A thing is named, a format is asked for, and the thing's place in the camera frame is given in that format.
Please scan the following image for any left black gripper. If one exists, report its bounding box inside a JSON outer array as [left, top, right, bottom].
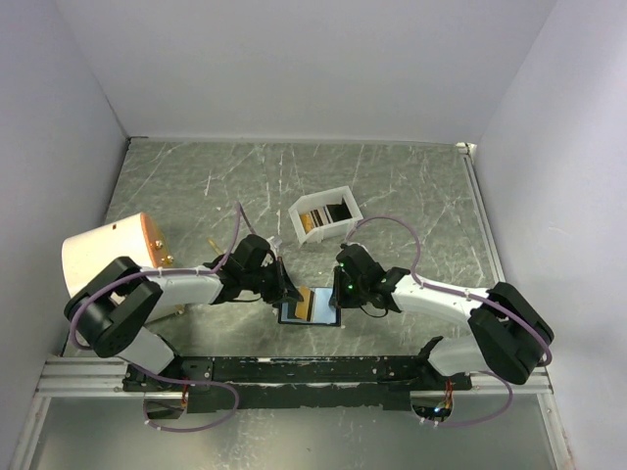
[[243, 256, 304, 304]]

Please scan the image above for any black leather card holder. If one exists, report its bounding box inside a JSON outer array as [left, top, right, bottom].
[[277, 286, 341, 327]]

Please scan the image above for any gold credit card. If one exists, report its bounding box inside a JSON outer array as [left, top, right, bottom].
[[295, 286, 315, 322]]

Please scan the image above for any white card tray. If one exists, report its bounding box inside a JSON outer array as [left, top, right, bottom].
[[288, 186, 363, 245]]

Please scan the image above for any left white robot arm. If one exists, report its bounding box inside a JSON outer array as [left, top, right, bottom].
[[64, 234, 303, 391]]

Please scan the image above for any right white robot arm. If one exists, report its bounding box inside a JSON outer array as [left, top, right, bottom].
[[331, 244, 555, 390]]

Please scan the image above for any black VIP credit card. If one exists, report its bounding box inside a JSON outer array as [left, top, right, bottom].
[[324, 199, 353, 223]]

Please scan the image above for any beige cylindrical lamp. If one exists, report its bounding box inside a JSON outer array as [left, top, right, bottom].
[[61, 212, 174, 299]]

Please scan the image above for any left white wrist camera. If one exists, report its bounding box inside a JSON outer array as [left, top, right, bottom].
[[268, 236, 282, 248]]

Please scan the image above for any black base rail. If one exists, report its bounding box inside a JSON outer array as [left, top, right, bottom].
[[122, 355, 471, 413]]

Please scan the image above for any right side aluminium rail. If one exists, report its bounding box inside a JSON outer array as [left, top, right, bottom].
[[456, 142, 506, 281]]

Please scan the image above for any aluminium frame rail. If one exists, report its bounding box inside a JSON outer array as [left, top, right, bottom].
[[35, 356, 554, 399]]

